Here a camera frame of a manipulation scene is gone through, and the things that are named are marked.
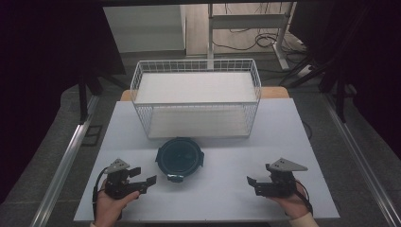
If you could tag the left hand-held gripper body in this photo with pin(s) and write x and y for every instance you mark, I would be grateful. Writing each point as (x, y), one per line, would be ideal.
(117, 184)

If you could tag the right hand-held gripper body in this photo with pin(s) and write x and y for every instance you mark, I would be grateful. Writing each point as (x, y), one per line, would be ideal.
(282, 181)

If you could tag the person's right hand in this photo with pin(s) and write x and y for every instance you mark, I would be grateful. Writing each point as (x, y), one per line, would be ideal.
(291, 203)

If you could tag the person's left hand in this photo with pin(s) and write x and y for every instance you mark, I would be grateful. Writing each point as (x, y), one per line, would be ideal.
(110, 208)

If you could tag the dark floor grate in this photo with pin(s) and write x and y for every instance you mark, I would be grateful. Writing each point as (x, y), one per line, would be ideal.
(92, 135)

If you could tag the black metal stand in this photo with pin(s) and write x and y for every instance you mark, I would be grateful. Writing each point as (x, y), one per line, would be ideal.
(83, 97)
(339, 94)

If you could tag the black curtain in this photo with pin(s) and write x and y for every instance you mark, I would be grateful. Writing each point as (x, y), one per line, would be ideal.
(41, 78)
(369, 63)

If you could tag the silver metal rail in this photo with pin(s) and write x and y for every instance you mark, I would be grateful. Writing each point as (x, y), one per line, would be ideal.
(362, 151)
(67, 160)

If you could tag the white metal desk frame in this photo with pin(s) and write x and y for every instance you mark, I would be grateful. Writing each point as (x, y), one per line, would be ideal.
(246, 21)

